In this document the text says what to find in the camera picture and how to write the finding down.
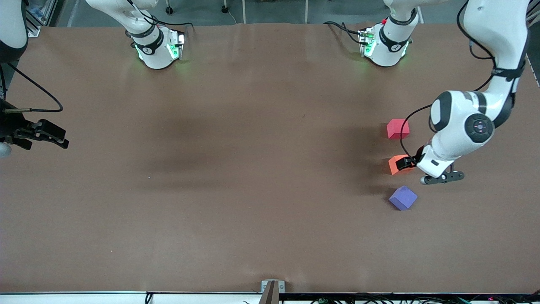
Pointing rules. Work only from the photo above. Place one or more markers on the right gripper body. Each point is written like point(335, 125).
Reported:
point(8, 124)

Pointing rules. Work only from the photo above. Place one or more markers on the orange foam cube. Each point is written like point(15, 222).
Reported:
point(394, 166)

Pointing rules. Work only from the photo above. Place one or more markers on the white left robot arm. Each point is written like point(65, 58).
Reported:
point(460, 126)

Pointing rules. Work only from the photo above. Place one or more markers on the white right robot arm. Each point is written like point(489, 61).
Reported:
point(154, 52)

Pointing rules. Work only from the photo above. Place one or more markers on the purple foam cube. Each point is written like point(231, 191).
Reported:
point(403, 198)

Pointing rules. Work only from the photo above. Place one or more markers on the red foam cube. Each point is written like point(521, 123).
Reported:
point(395, 128)

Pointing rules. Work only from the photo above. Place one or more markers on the black caster wheel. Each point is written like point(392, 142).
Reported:
point(225, 8)
point(169, 9)

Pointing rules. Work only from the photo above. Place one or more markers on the thin white pole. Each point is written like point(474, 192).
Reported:
point(244, 10)
point(306, 10)

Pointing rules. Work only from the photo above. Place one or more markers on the aluminium frame post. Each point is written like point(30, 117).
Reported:
point(533, 12)
point(36, 23)

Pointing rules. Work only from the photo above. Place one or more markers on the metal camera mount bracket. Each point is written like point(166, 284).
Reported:
point(272, 289)

